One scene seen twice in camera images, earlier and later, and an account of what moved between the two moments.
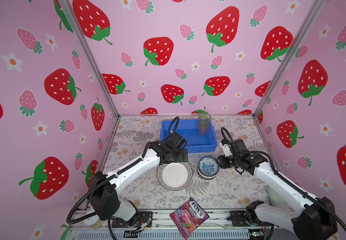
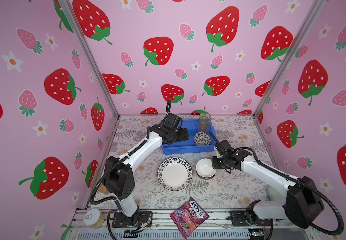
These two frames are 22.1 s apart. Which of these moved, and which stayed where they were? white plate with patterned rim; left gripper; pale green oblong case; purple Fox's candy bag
Moved: left gripper
Stayed: white plate with patterned rim; pale green oblong case; purple Fox's candy bag
